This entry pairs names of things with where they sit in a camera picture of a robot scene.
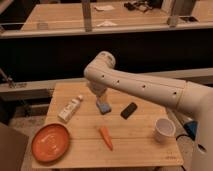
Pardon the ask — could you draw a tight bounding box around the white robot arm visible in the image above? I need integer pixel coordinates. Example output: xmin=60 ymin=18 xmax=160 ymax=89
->
xmin=84 ymin=51 xmax=213 ymax=171

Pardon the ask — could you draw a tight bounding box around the orange ceramic bowl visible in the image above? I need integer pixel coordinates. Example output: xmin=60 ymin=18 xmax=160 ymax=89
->
xmin=31 ymin=123 xmax=70 ymax=163

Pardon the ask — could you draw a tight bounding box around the blue sponge block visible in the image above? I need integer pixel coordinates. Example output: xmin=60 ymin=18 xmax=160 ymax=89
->
xmin=96 ymin=101 xmax=111 ymax=115

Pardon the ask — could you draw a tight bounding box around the black rectangular block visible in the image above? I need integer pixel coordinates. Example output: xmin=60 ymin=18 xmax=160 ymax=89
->
xmin=121 ymin=102 xmax=137 ymax=119

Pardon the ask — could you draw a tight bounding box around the orange carrot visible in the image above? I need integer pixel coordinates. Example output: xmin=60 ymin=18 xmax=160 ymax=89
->
xmin=99 ymin=126 xmax=113 ymax=150

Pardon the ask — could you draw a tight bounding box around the wooden board table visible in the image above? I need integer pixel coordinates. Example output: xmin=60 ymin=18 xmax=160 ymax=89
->
xmin=32 ymin=82 xmax=183 ymax=169

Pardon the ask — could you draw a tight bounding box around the folded white paper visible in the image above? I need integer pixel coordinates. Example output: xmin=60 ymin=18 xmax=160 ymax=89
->
xmin=97 ymin=20 xmax=117 ymax=27

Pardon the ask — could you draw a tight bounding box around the white paper cup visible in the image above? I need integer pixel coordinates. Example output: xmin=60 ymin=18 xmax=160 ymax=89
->
xmin=154 ymin=118 xmax=176 ymax=143

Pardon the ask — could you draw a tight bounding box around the white paper sheet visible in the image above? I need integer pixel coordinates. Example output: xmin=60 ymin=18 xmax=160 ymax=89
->
xmin=94 ymin=5 xmax=115 ymax=11

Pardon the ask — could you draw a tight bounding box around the black tool pile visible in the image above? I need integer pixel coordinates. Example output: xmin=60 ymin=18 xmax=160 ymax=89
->
xmin=124 ymin=0 xmax=153 ymax=13

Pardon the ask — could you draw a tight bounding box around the blue electronic box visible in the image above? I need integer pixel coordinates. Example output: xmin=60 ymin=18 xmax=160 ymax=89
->
xmin=184 ymin=121 xmax=197 ymax=140

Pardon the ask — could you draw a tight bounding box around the grey metal post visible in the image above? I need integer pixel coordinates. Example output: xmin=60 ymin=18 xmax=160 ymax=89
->
xmin=167 ymin=0 xmax=196 ymax=27
xmin=81 ymin=0 xmax=92 ymax=32

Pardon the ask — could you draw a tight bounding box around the metal clamp bracket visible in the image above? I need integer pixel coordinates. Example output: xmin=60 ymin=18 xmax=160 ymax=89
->
xmin=0 ymin=68 xmax=27 ymax=88

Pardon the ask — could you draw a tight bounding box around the grey metal post right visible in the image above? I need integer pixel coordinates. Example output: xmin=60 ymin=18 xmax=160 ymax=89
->
xmin=167 ymin=0 xmax=196 ymax=27

